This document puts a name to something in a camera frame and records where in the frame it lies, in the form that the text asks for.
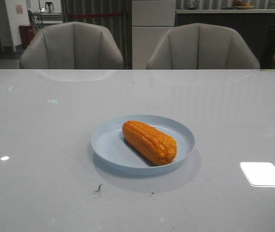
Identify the orange toy corn cob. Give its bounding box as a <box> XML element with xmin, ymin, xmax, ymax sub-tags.
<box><xmin>122</xmin><ymin>120</ymin><xmax>177</xmax><ymax>165</ymax></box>

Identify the light blue round plate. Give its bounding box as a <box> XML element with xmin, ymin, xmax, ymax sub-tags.
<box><xmin>91</xmin><ymin>115</ymin><xmax>195</xmax><ymax>175</ymax></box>

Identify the right grey upholstered chair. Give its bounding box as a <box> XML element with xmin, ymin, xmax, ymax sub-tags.
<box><xmin>146</xmin><ymin>23</ymin><xmax>260</xmax><ymax>70</ymax></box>

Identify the grey upholstered chair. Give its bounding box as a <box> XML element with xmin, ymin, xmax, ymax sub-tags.
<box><xmin>146</xmin><ymin>23</ymin><xmax>260</xmax><ymax>70</ymax></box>
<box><xmin>19</xmin><ymin>22</ymin><xmax>124</xmax><ymax>70</ymax></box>

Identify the left grey upholstered chair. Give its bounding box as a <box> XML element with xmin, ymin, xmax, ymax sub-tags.
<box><xmin>19</xmin><ymin>22</ymin><xmax>124</xmax><ymax>70</ymax></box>

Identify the white cabinet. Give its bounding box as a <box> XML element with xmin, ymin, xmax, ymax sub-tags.
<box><xmin>131</xmin><ymin>0</ymin><xmax>176</xmax><ymax>70</ymax></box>

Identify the red barrier belt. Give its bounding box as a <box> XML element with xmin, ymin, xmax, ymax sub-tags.
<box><xmin>71</xmin><ymin>12</ymin><xmax>123</xmax><ymax>18</ymax></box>

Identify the metal background table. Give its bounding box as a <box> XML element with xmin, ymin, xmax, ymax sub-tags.
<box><xmin>32</xmin><ymin>12</ymin><xmax>63</xmax><ymax>28</ymax></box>

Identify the red bin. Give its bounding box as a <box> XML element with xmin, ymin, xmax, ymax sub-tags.
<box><xmin>19</xmin><ymin>25</ymin><xmax>34</xmax><ymax>48</ymax></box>

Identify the dark counter with light top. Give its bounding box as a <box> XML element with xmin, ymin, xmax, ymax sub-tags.
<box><xmin>175</xmin><ymin>9</ymin><xmax>275</xmax><ymax>62</ymax></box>

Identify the fruit bowl on counter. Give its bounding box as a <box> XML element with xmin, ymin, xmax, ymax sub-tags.
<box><xmin>232</xmin><ymin>0</ymin><xmax>255</xmax><ymax>10</ymax></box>

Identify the pink wall notice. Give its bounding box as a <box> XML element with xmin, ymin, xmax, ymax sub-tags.
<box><xmin>15</xmin><ymin>5</ymin><xmax>23</xmax><ymax>15</ymax></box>

